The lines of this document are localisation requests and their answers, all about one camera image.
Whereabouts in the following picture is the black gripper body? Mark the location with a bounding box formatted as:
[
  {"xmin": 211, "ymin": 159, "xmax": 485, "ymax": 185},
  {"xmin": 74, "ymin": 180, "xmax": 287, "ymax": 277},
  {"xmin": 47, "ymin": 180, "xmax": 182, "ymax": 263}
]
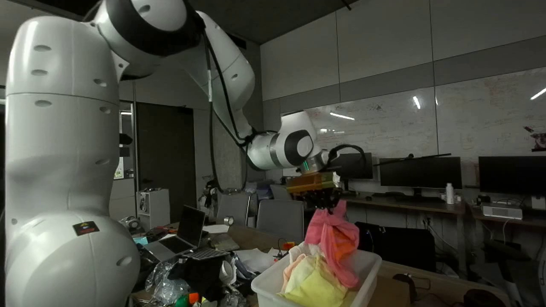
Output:
[{"xmin": 299, "ymin": 190, "xmax": 347, "ymax": 212}]

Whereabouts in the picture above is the white computer tower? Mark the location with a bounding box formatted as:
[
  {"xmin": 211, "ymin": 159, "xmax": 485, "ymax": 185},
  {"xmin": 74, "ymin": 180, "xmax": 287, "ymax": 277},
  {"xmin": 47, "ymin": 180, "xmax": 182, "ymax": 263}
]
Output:
[{"xmin": 137, "ymin": 188, "xmax": 173, "ymax": 231}]

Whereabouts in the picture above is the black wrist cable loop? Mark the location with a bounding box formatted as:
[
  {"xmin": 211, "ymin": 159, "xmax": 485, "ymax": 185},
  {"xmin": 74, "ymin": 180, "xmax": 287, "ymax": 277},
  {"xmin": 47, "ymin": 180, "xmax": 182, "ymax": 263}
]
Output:
[{"xmin": 318, "ymin": 142, "xmax": 369, "ymax": 178}]

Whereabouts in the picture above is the wooden desk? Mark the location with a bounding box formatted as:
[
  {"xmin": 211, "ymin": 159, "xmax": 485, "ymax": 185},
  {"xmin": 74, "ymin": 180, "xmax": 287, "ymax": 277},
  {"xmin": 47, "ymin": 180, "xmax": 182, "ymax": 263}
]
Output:
[{"xmin": 344, "ymin": 194, "xmax": 470, "ymax": 219}]

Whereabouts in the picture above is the black office chair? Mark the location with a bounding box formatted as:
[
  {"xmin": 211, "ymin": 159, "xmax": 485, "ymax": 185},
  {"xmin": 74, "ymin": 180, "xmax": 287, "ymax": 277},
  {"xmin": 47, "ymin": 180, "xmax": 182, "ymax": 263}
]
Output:
[{"xmin": 357, "ymin": 221, "xmax": 441, "ymax": 275}]

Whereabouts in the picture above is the white desktop device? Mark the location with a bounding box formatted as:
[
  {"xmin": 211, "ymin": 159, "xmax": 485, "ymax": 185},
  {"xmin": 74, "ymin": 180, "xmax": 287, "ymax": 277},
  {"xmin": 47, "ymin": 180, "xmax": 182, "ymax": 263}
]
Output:
[{"xmin": 482, "ymin": 204, "xmax": 524, "ymax": 223}]

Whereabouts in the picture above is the black computer monitor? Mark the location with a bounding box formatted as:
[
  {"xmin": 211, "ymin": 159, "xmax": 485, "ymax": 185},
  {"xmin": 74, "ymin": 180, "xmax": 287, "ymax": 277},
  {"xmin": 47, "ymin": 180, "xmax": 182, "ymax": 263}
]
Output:
[
  {"xmin": 478, "ymin": 156, "xmax": 546, "ymax": 199},
  {"xmin": 330, "ymin": 153, "xmax": 374, "ymax": 183},
  {"xmin": 379, "ymin": 156, "xmax": 465, "ymax": 192}
]

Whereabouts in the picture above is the grey office chair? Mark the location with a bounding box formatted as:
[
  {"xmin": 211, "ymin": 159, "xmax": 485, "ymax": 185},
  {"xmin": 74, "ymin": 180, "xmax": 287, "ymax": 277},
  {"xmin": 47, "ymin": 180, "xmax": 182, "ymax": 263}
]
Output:
[
  {"xmin": 217, "ymin": 192, "xmax": 253, "ymax": 228},
  {"xmin": 255, "ymin": 199, "xmax": 308, "ymax": 245}
]

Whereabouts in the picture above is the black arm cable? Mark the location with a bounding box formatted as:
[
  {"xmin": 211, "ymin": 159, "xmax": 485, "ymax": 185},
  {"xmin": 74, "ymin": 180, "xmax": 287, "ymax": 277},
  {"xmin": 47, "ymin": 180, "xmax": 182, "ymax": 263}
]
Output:
[{"xmin": 204, "ymin": 33, "xmax": 253, "ymax": 197}]

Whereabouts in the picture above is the black square box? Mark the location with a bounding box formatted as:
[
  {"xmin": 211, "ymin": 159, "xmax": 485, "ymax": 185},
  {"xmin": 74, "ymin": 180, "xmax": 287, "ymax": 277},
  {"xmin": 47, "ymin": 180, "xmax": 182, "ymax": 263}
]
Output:
[{"xmin": 170, "ymin": 250, "xmax": 231, "ymax": 303}]

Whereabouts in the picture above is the white plastic box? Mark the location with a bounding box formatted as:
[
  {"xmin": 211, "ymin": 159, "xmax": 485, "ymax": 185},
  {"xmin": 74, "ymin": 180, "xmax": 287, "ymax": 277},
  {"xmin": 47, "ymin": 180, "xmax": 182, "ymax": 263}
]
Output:
[{"xmin": 251, "ymin": 243, "xmax": 385, "ymax": 307}]

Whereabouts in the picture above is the white plastic bottle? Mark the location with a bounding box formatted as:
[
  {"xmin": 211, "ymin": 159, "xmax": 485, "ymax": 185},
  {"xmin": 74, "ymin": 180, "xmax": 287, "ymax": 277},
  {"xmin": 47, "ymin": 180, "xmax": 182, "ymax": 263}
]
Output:
[{"xmin": 444, "ymin": 182, "xmax": 458, "ymax": 207}]

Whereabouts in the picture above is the open grey laptop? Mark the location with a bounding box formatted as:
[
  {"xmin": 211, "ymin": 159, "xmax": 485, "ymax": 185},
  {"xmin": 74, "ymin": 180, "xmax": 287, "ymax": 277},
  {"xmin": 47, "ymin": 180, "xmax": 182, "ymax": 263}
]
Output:
[{"xmin": 144, "ymin": 205, "xmax": 209, "ymax": 263}]

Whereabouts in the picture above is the bundle of light clothes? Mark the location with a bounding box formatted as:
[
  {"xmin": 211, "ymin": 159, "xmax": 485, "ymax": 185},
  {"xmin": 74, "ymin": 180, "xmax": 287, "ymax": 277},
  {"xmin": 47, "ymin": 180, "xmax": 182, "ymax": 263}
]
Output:
[{"xmin": 280, "ymin": 253, "xmax": 350, "ymax": 307}]

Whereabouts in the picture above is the black camera on stand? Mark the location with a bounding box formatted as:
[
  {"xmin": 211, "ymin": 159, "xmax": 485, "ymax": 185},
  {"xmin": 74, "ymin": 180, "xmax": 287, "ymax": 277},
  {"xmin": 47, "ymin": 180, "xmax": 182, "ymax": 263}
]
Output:
[{"xmin": 118, "ymin": 132, "xmax": 135, "ymax": 159}]

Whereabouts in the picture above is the pink cloth with orange patch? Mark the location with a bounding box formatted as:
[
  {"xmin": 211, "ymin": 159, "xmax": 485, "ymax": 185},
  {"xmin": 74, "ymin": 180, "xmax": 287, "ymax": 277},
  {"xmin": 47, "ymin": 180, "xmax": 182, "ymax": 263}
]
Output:
[{"xmin": 304, "ymin": 199, "xmax": 362, "ymax": 291}]

